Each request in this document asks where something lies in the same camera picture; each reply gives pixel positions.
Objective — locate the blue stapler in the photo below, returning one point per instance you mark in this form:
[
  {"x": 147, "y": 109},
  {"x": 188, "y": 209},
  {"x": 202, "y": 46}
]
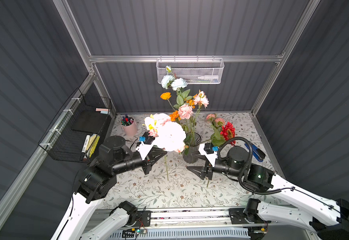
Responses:
[{"x": 257, "y": 153}]

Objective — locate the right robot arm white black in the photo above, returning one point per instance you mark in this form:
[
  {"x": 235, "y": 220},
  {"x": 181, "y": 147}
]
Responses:
[{"x": 327, "y": 218}]

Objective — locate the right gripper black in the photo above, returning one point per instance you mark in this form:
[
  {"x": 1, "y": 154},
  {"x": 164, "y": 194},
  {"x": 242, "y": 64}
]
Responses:
[{"x": 207, "y": 170}]

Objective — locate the black wire wall basket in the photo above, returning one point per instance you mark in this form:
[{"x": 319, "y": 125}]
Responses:
[{"x": 84, "y": 114}]

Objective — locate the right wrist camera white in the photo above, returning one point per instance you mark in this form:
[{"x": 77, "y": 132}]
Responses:
[{"x": 209, "y": 151}]

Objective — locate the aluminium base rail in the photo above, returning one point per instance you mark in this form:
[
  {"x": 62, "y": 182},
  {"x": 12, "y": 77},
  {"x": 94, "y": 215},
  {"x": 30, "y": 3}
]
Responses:
[{"x": 192, "y": 217}]

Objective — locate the pink pen cup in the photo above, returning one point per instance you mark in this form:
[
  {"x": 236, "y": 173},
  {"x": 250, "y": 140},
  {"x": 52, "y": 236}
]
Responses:
[{"x": 129, "y": 125}]

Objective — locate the floral table mat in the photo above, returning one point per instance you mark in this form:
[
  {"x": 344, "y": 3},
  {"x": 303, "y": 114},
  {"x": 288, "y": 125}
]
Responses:
[{"x": 170, "y": 185}]

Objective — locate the light blue flower stem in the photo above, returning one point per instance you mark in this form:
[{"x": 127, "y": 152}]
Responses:
[{"x": 171, "y": 81}]

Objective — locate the white mesh wall basket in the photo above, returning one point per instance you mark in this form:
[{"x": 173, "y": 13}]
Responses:
[{"x": 191, "y": 68}]

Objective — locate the yellow highlighter in basket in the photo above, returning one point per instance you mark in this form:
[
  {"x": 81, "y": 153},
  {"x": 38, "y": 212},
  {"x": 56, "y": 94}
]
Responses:
[{"x": 91, "y": 147}]

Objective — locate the pink peony stem with bud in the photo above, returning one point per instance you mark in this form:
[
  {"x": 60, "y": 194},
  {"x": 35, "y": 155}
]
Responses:
[{"x": 216, "y": 123}]

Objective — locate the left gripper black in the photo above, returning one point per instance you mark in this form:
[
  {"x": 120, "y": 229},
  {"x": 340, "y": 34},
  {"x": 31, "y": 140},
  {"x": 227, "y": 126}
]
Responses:
[{"x": 147, "y": 161}]

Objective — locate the pale pink peony cluster stem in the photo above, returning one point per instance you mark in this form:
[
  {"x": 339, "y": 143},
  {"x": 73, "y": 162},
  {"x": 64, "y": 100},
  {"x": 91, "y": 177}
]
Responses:
[{"x": 168, "y": 135}]

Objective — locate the small pink flower spray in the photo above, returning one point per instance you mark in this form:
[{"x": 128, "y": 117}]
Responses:
[{"x": 201, "y": 102}]

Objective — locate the dark glass ribbed vase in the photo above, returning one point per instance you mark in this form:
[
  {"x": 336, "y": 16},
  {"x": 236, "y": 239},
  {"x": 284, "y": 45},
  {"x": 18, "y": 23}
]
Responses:
[{"x": 191, "y": 151}]

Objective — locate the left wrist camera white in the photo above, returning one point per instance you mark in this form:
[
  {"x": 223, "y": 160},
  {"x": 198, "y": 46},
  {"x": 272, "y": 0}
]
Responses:
[{"x": 145, "y": 144}]

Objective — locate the orange flower stem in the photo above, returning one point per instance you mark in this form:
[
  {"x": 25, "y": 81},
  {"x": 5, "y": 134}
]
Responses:
[{"x": 171, "y": 108}]

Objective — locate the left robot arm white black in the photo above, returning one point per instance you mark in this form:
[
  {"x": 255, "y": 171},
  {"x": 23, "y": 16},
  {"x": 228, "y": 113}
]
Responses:
[{"x": 93, "y": 183}]

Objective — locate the white marker in mesh basket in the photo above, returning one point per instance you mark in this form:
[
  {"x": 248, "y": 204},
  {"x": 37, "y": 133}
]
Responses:
[{"x": 213, "y": 79}]

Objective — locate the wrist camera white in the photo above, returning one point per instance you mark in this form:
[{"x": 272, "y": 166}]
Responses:
[
  {"x": 209, "y": 151},
  {"x": 145, "y": 144}
]

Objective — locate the red gerbera flower stem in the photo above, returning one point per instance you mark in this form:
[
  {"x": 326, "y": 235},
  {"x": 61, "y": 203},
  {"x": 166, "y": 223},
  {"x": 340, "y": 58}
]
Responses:
[{"x": 228, "y": 132}]

